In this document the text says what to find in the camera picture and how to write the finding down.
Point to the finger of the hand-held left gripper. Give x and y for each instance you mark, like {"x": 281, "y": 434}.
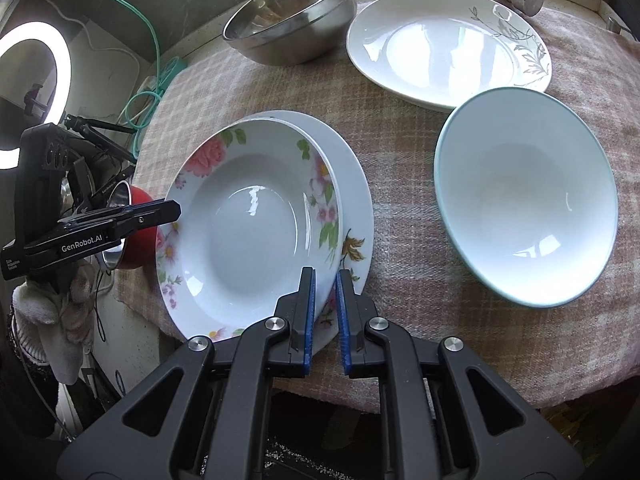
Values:
{"x": 150, "y": 212}

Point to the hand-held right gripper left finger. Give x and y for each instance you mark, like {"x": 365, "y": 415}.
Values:
{"x": 308, "y": 320}

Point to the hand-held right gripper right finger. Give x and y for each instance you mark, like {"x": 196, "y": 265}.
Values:
{"x": 343, "y": 320}

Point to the red bowl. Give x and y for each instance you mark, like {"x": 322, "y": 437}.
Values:
{"x": 142, "y": 240}

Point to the pink floral deep plate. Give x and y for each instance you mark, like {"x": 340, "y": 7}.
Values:
{"x": 245, "y": 240}

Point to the white plate yellow flower print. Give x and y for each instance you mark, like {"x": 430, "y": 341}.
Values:
{"x": 357, "y": 200}

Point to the white bowl light blue rim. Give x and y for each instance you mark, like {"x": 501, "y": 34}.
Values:
{"x": 525, "y": 200}

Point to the stainless steel bowl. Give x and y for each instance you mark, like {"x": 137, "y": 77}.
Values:
{"x": 290, "y": 15}

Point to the white plate grey leaf print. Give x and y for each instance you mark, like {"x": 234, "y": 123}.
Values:
{"x": 440, "y": 45}

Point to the person's left hand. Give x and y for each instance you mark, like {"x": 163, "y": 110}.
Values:
{"x": 60, "y": 320}

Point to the pink checked cloth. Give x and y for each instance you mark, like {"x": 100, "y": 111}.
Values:
{"x": 410, "y": 320}

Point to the black tripod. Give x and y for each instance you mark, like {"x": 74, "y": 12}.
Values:
{"x": 100, "y": 135}

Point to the black phone holder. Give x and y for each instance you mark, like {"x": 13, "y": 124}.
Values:
{"x": 36, "y": 100}

